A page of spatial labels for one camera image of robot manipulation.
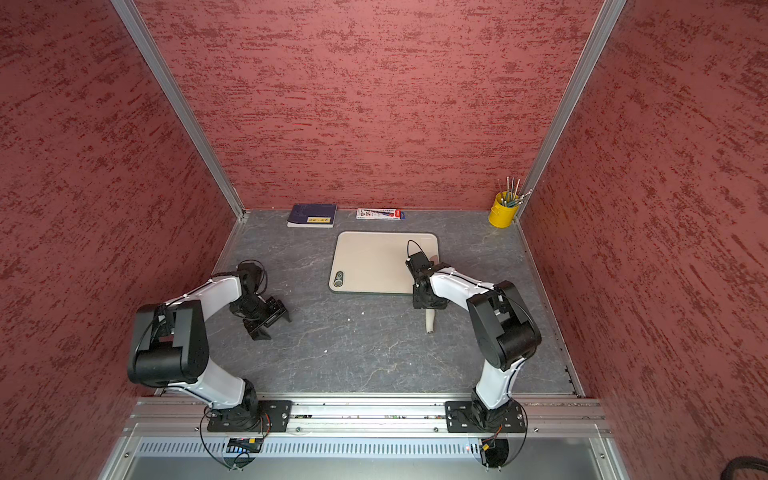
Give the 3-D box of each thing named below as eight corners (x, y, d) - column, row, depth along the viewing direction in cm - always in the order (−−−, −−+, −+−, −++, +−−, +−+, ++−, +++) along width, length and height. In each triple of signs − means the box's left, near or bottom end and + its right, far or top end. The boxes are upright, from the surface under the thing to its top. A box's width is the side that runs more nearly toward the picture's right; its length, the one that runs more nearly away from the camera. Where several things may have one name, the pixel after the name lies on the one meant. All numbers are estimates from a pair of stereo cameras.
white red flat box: (356, 219, 122) (355, 215, 120) (357, 212, 124) (356, 208, 122) (405, 219, 122) (405, 215, 120) (404, 212, 124) (405, 208, 122)
